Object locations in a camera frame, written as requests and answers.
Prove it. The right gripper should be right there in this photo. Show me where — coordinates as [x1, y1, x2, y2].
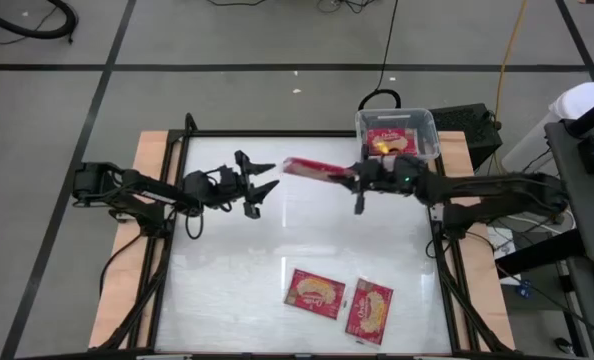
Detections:
[338, 144, 428, 217]

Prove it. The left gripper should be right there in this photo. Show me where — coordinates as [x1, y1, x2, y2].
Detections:
[181, 148, 282, 220]

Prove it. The red Orville popcorn bag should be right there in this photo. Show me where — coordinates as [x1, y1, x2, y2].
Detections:
[282, 268, 347, 322]
[344, 277, 395, 347]
[280, 156, 354, 184]
[365, 126, 420, 158]

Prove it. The clear plastic bin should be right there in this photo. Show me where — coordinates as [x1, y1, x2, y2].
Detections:
[354, 107, 442, 164]

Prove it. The wooden base board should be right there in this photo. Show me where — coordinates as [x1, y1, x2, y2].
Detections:
[87, 130, 517, 351]

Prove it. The black mesh computer case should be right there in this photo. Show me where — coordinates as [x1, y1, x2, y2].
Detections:
[428, 102, 504, 171]

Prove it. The white paper sheet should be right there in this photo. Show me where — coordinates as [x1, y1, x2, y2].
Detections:
[485, 225, 523, 287]

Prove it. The black desk support bar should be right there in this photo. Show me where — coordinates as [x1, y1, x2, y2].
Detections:
[494, 228, 586, 277]

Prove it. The dark grey desk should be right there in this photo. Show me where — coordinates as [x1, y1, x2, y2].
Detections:
[544, 118, 594, 360]

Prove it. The black table frame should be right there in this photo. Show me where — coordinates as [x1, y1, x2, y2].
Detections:
[96, 128, 521, 360]

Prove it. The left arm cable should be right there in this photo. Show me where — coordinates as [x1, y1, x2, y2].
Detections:
[183, 199, 206, 241]

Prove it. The black floor cable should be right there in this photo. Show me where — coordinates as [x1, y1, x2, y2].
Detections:
[98, 230, 148, 297]
[357, 0, 402, 112]
[496, 262, 594, 344]

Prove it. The black cable tangle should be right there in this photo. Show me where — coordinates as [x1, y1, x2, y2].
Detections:
[316, 0, 378, 15]

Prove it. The white cable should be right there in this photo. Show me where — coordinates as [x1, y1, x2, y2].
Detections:
[506, 212, 577, 236]

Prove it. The yellow power cord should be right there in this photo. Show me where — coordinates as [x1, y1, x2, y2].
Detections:
[494, 0, 529, 126]

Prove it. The thick black hose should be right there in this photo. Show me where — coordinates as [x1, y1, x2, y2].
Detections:
[0, 0, 79, 42]

